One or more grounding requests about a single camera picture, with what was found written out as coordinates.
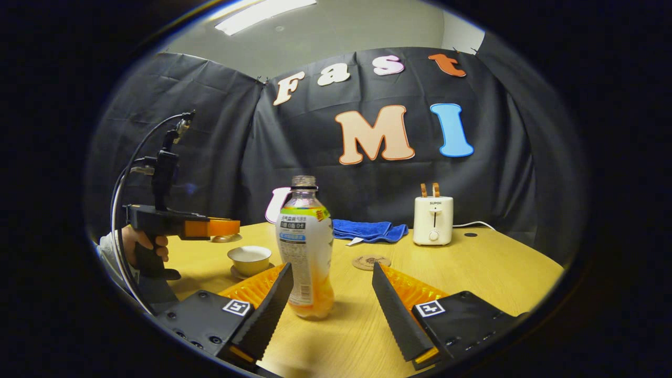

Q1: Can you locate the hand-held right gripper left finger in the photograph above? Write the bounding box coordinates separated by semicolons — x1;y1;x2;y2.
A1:
155;262;295;368

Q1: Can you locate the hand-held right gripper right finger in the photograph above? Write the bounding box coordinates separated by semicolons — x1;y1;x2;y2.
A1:
372;262;528;371

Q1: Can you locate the cream teacup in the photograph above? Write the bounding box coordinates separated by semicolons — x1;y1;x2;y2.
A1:
227;246;272;277

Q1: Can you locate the round cork coaster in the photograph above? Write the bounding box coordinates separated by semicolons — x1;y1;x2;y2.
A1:
352;255;392;271

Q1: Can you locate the clear labelled water bottle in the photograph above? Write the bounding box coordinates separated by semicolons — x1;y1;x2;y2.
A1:
276;176;335;320

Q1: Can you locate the cream saucer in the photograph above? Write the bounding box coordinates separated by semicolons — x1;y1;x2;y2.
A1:
230;262;276;280

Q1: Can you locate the black backdrop cloth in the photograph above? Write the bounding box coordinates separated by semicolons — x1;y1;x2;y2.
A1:
87;31;586;263

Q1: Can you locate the blue towel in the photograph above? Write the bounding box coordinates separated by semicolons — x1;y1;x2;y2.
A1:
332;219;409;246

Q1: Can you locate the cream toaster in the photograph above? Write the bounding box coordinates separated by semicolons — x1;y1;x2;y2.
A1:
413;196;454;246

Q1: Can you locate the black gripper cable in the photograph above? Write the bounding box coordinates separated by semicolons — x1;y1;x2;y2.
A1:
110;113;190;316

